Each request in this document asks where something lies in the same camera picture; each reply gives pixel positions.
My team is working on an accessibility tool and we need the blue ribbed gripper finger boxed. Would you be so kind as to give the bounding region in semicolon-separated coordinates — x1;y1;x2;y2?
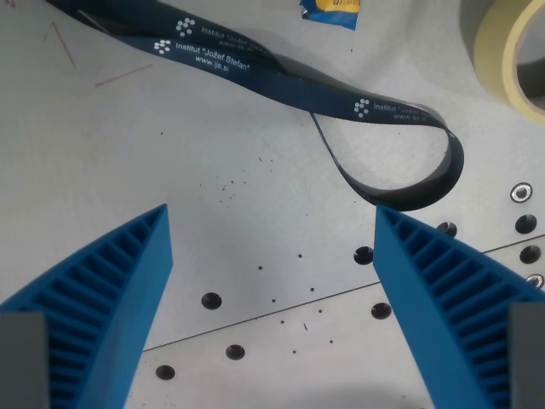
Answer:
0;203;175;409
371;204;545;409

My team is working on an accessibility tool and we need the blue and yellow wrapper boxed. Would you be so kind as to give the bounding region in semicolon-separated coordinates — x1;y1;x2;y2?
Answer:
298;0;362;32

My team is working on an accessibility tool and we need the beige masking tape roll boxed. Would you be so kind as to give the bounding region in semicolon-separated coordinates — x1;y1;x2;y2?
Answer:
460;0;545;121

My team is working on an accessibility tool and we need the dark blue printed lanyard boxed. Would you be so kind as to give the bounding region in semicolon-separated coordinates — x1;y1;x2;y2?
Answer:
44;0;466;212

